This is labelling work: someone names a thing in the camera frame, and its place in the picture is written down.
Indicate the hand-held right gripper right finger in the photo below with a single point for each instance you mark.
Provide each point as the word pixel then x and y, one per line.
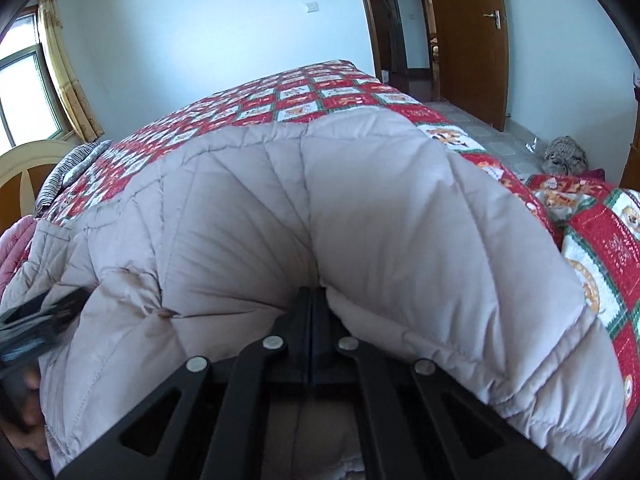
pixel 320 330

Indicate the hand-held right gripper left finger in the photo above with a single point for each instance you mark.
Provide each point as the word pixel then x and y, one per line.
pixel 302 320

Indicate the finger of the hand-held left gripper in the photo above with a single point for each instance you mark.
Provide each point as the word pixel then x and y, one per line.
pixel 35 337
pixel 45 306

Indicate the beige quilted down jacket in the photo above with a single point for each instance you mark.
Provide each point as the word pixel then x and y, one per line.
pixel 350 220

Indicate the person's left hand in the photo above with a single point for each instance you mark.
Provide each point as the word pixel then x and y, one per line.
pixel 34 435

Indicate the pink quilt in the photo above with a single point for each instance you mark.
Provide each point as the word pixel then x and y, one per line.
pixel 15 250

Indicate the cream wooden headboard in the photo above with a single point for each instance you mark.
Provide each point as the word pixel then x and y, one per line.
pixel 20 170

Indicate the striped pillow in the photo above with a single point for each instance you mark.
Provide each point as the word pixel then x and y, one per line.
pixel 70 170

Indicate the window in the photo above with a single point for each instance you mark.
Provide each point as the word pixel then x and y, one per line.
pixel 25 85

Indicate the yellow curtain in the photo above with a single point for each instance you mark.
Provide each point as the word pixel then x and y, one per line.
pixel 67 70

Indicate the grey knitted cloth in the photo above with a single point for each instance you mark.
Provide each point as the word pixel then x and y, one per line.
pixel 565 156

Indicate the brown wooden door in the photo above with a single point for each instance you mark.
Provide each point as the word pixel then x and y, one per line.
pixel 465 60

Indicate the wooden dresser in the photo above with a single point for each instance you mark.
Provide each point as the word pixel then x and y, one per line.
pixel 636 120

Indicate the brown door frame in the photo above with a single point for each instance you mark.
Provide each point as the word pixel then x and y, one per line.
pixel 365 15

